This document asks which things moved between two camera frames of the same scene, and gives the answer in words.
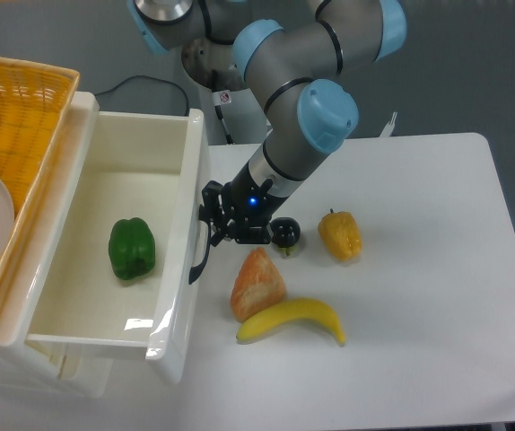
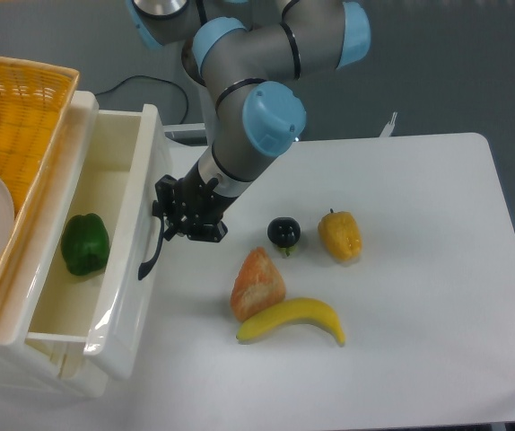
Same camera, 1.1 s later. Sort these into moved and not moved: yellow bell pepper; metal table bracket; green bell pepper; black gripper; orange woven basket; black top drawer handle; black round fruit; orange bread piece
Moved: black gripper; black top drawer handle; green bell pepper
Not moved: metal table bracket; orange woven basket; black round fruit; yellow bell pepper; orange bread piece
